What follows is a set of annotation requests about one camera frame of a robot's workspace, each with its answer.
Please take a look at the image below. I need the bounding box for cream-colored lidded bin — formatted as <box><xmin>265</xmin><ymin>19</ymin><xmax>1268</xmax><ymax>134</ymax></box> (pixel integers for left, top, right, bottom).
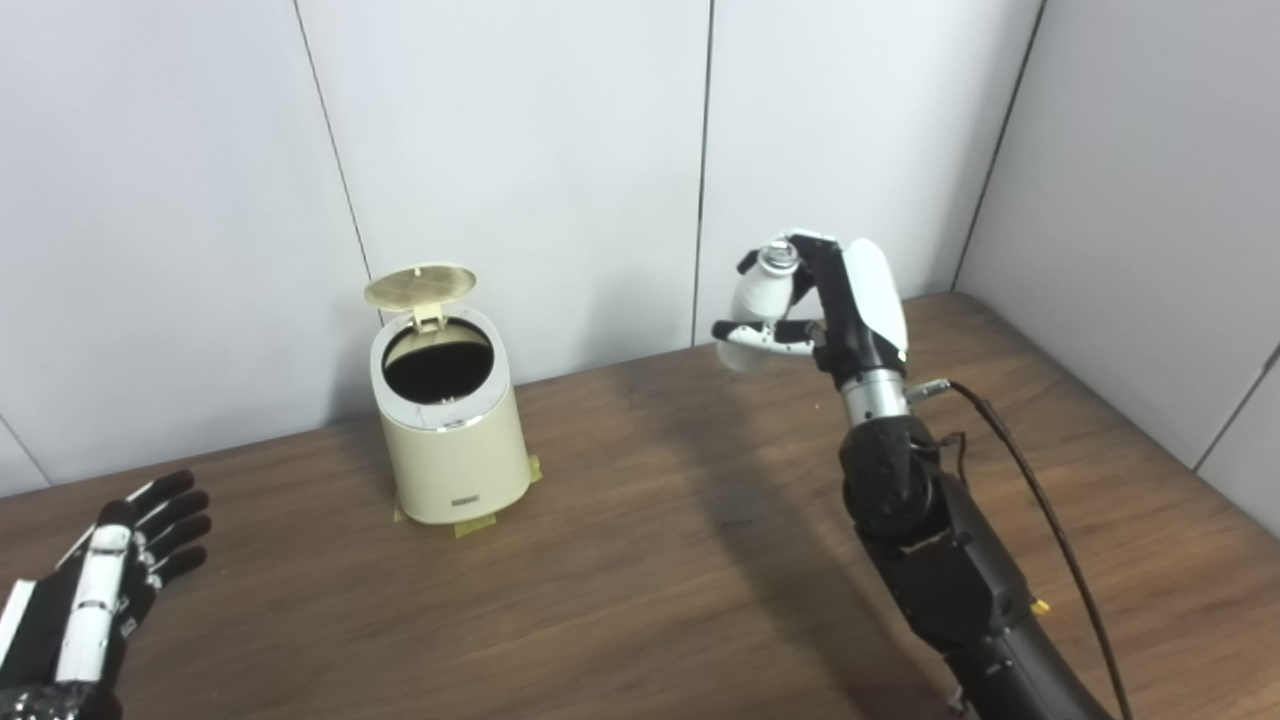
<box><xmin>364</xmin><ymin>263</ymin><xmax>533</xmax><ymax>526</ymax></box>

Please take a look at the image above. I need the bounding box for small white plastic bottle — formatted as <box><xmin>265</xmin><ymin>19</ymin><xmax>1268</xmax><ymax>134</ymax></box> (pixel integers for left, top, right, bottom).
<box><xmin>716</xmin><ymin>240</ymin><xmax>813</xmax><ymax>373</ymax></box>

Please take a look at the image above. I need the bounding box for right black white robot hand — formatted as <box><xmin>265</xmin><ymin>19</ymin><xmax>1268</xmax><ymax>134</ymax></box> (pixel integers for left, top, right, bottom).
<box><xmin>712</xmin><ymin>230</ymin><xmax>910</xmax><ymax>391</ymax></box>

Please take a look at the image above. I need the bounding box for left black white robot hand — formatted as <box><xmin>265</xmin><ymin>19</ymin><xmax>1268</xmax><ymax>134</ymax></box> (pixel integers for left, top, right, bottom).
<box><xmin>0</xmin><ymin>470</ymin><xmax>213</xmax><ymax>720</ymax></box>

